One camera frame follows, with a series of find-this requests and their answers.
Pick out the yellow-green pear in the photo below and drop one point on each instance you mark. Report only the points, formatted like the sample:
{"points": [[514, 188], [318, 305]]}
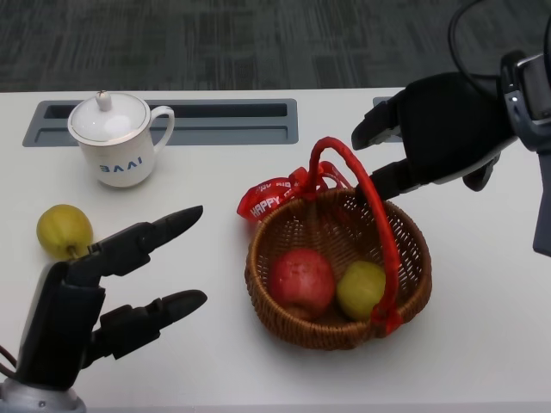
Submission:
{"points": [[359, 292], [62, 230]]}

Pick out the red printed ribbon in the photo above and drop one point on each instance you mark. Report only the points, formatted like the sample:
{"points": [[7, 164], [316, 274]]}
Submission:
{"points": [[267, 200]]}

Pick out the white mug lid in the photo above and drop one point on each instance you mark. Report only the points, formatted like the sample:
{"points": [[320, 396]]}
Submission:
{"points": [[107, 122]]}

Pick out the red apple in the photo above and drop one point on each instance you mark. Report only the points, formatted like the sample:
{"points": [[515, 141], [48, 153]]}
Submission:
{"points": [[301, 279]]}

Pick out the white mug with blue letters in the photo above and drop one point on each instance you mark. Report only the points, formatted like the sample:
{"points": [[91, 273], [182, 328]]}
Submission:
{"points": [[122, 163]]}

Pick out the grey round table grommet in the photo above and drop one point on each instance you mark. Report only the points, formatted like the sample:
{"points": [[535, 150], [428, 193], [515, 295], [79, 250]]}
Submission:
{"points": [[383, 101]]}

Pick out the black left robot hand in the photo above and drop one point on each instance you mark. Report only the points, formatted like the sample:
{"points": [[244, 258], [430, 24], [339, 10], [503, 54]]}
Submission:
{"points": [[56, 327]]}

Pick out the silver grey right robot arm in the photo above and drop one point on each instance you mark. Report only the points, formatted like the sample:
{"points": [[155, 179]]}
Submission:
{"points": [[538, 129]]}

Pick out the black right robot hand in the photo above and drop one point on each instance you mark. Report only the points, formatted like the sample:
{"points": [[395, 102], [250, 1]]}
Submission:
{"points": [[447, 129]]}

